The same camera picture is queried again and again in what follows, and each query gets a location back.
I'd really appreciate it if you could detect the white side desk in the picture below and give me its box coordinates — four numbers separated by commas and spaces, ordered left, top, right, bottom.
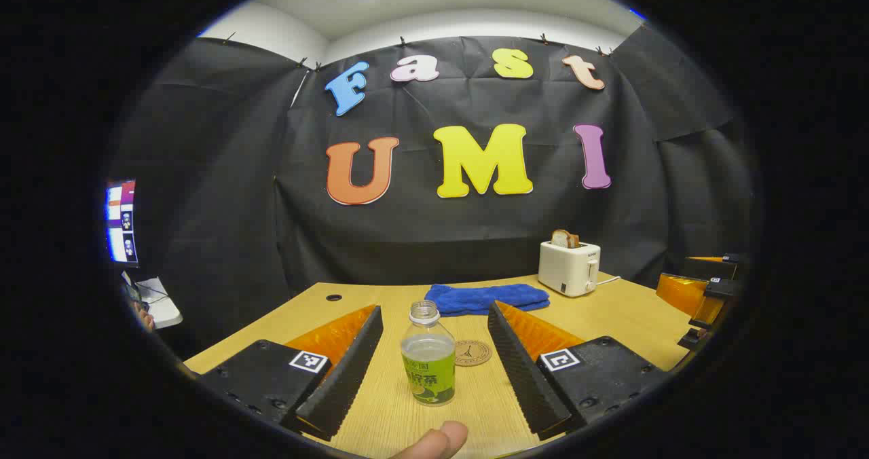
132, 277, 184, 329

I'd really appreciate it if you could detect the white toaster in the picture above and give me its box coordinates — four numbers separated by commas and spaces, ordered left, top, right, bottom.
538, 240, 602, 298

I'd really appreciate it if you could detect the green label water bottle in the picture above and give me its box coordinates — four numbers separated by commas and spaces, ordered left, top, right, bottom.
401, 301, 457, 407

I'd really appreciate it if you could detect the black backdrop cloth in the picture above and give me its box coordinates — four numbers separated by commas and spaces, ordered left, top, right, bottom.
109, 24, 754, 358

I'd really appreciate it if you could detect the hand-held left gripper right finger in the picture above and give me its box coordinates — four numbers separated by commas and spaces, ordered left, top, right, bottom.
487, 301, 671, 441

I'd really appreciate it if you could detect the computer monitor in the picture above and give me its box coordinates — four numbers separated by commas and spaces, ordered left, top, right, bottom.
105, 179, 140, 268

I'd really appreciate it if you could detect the round cork coaster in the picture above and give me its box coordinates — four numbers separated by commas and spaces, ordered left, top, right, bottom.
454, 339, 492, 367

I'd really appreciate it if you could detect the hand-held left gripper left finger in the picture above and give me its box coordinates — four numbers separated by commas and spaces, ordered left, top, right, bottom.
197, 304, 384, 442

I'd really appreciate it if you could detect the blue folded towel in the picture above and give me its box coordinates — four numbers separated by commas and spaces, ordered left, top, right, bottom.
425, 283, 551, 317

